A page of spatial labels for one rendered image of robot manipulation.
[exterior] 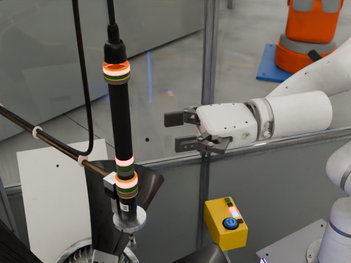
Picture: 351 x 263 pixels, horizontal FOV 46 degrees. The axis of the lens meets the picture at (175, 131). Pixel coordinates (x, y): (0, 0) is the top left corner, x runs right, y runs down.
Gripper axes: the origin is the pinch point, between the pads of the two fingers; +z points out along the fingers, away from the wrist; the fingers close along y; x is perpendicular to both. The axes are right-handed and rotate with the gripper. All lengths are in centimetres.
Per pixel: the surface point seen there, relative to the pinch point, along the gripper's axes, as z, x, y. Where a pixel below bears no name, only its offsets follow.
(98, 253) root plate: 17.7, -40.0, 7.6
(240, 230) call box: -28, -59, 21
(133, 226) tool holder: 9.7, -19.8, -3.9
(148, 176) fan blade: 3.2, -22.5, 13.8
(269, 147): -62, -67, 70
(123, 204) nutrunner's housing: 11.4, -14.9, -2.0
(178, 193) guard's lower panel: -20, -86, 70
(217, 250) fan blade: -14.0, -47.0, 6.3
